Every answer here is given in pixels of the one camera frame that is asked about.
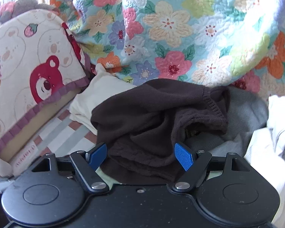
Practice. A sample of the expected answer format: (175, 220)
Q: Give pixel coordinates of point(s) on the dark brown knit sweater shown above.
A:
(142, 123)

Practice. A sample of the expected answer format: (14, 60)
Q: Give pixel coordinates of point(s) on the white garment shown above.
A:
(273, 133)

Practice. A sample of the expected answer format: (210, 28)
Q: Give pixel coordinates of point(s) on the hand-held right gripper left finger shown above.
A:
(99, 155)

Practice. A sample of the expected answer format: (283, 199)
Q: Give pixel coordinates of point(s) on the grey plush toy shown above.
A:
(23, 7)

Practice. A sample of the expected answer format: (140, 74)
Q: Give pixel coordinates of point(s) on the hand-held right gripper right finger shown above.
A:
(184, 157)

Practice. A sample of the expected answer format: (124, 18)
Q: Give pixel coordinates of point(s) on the floral quilt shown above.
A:
(180, 33)

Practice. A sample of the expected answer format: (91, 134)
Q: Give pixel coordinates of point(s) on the grey garment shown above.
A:
(244, 114)

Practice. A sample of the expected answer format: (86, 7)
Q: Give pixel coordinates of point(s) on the cream cloth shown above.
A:
(85, 102)

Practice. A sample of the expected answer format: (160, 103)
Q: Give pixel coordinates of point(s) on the pale green cloth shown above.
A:
(102, 174)

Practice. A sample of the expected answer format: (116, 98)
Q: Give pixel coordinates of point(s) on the bear print blanket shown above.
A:
(16, 64)

